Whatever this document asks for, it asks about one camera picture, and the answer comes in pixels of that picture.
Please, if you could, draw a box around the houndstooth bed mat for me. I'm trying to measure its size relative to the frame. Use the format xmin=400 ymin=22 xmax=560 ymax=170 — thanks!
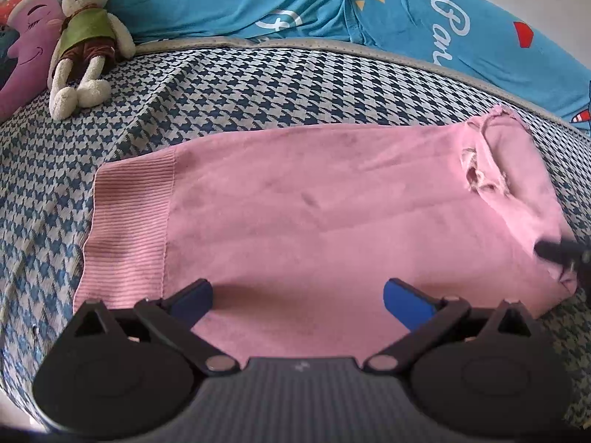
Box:
xmin=0 ymin=37 xmax=591 ymax=430

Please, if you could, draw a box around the plush rabbit toy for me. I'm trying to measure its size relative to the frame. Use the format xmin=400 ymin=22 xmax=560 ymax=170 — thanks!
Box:
xmin=48 ymin=0 xmax=137 ymax=121

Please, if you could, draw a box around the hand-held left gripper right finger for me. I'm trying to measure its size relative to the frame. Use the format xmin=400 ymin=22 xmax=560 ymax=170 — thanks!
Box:
xmin=365 ymin=278 xmax=536 ymax=374

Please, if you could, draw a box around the pink knit top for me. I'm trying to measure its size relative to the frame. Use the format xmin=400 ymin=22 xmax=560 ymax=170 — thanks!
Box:
xmin=74 ymin=106 xmax=580 ymax=370

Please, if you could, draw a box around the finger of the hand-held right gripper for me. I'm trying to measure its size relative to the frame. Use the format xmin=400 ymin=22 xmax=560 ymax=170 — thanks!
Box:
xmin=534 ymin=239 xmax=591 ymax=271

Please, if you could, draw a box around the purple moon plush pillow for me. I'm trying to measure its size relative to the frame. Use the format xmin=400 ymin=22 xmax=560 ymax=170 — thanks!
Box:
xmin=0 ymin=0 xmax=65 ymax=123

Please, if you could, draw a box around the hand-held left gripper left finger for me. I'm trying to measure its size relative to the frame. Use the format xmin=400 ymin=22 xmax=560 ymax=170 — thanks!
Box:
xmin=69 ymin=278 xmax=241 ymax=376

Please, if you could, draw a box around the teal pillow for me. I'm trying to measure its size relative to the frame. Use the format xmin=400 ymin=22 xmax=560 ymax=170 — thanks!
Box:
xmin=0 ymin=28 xmax=18 ymax=90

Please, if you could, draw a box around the blue patterned pillow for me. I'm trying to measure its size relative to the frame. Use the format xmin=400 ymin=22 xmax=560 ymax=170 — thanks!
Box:
xmin=106 ymin=0 xmax=591 ymax=137

